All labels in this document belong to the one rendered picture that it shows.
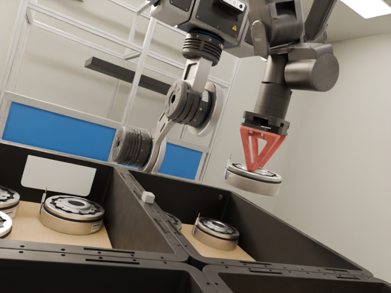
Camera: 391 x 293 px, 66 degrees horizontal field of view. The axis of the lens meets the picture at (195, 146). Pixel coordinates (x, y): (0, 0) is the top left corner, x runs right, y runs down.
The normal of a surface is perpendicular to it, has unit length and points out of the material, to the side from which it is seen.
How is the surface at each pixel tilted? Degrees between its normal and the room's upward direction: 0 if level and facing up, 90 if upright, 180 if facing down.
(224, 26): 90
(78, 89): 90
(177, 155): 90
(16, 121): 90
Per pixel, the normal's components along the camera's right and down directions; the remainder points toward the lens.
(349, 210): -0.85, -0.23
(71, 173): 0.41, 0.18
